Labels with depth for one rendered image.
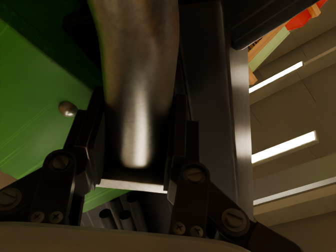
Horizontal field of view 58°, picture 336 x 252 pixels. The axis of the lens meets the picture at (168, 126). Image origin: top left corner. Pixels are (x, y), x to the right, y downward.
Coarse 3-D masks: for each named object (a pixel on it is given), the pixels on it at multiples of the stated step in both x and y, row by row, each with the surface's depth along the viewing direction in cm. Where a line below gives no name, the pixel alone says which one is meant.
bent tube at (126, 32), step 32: (96, 0) 9; (128, 0) 9; (160, 0) 9; (128, 32) 10; (160, 32) 10; (128, 64) 10; (160, 64) 11; (128, 96) 11; (160, 96) 12; (128, 128) 13; (160, 128) 13; (128, 160) 14; (160, 160) 15; (160, 192) 15
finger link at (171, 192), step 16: (176, 96) 14; (176, 112) 14; (176, 128) 13; (192, 128) 14; (176, 144) 12; (192, 144) 13; (176, 160) 12; (192, 160) 13; (176, 176) 12; (208, 208) 11; (224, 208) 11; (240, 208) 11; (208, 224) 12; (224, 224) 11; (240, 224) 11
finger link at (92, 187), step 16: (96, 96) 14; (80, 112) 14; (96, 112) 13; (80, 128) 12; (96, 128) 13; (64, 144) 13; (80, 144) 12; (96, 144) 13; (80, 160) 12; (96, 160) 13; (32, 176) 12; (80, 176) 12; (96, 176) 14; (0, 192) 11; (16, 192) 11; (32, 192) 11; (80, 192) 13; (0, 208) 11; (16, 208) 11
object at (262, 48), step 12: (324, 0) 323; (312, 12) 313; (288, 24) 325; (300, 24) 313; (264, 36) 284; (276, 36) 302; (252, 48) 280; (264, 48) 298; (252, 60) 294; (252, 84) 288
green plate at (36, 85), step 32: (0, 0) 14; (32, 0) 17; (64, 0) 20; (0, 32) 14; (32, 32) 14; (64, 32) 18; (0, 64) 15; (32, 64) 15; (64, 64) 15; (0, 96) 17; (32, 96) 17; (64, 96) 16; (0, 128) 19; (32, 128) 18; (64, 128) 18; (0, 160) 21; (32, 160) 21; (96, 192) 23
